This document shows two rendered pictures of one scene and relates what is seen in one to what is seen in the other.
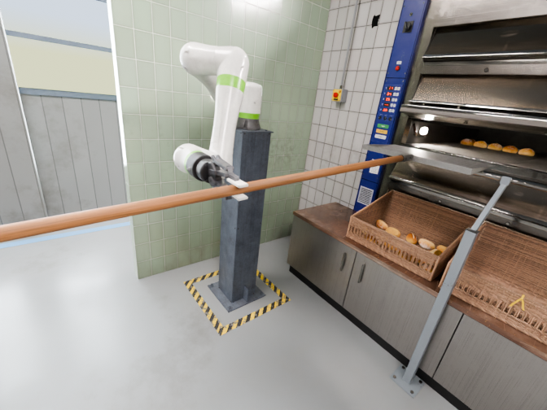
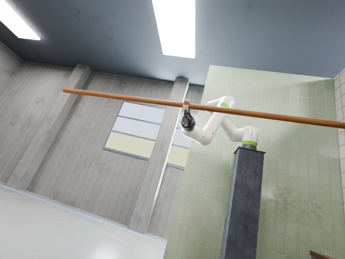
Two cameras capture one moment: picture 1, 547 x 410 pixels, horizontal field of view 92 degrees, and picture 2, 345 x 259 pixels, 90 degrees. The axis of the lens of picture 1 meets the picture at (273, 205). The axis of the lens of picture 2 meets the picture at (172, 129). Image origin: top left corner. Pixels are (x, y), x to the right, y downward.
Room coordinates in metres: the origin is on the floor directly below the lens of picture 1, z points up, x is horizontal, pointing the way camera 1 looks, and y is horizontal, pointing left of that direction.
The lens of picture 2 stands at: (0.18, -0.55, 0.66)
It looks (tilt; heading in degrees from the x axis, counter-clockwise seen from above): 21 degrees up; 54
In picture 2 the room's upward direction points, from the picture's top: 16 degrees clockwise
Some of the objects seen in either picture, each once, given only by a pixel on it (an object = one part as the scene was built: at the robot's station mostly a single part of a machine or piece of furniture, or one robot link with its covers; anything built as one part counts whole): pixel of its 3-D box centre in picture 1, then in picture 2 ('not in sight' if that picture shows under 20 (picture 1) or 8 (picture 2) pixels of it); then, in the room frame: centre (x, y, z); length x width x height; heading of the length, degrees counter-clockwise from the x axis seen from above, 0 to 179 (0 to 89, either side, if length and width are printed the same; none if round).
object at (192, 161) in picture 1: (203, 166); (188, 123); (0.89, 0.26, 1.14); 0.12 x 0.06 x 0.09; 131
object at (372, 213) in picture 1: (408, 228); not in sight; (1.54, -0.86, 0.72); 0.56 x 0.49 x 0.28; 41
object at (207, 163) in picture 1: (212, 172); (187, 118); (0.83, 0.21, 1.14); 0.09 x 0.07 x 0.08; 41
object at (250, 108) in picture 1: (247, 100); (249, 136); (1.62, 0.22, 1.36); 0.16 x 0.13 x 0.19; 86
